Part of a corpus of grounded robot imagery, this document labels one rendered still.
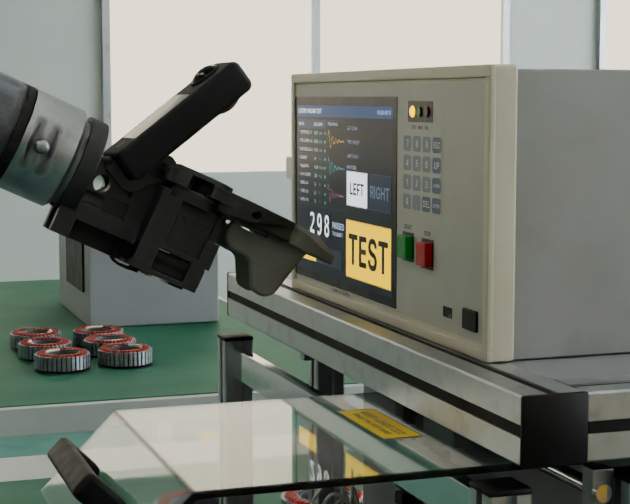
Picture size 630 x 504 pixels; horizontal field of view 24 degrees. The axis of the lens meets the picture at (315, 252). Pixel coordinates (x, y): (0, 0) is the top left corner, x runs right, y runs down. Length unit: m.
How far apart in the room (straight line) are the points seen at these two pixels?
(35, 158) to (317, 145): 0.38
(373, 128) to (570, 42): 5.36
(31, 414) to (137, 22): 3.38
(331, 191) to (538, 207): 0.32
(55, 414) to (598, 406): 1.83
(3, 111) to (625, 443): 0.47
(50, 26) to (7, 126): 4.79
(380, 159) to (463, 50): 5.12
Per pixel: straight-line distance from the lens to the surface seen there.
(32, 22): 5.79
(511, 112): 1.00
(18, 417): 2.66
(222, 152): 5.94
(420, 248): 1.10
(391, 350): 1.10
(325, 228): 1.32
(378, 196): 1.19
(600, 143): 1.04
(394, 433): 1.02
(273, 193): 6.01
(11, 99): 1.02
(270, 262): 1.08
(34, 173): 1.02
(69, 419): 2.67
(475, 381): 0.97
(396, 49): 6.18
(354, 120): 1.24
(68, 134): 1.03
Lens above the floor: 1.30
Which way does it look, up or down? 6 degrees down
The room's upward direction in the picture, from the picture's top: straight up
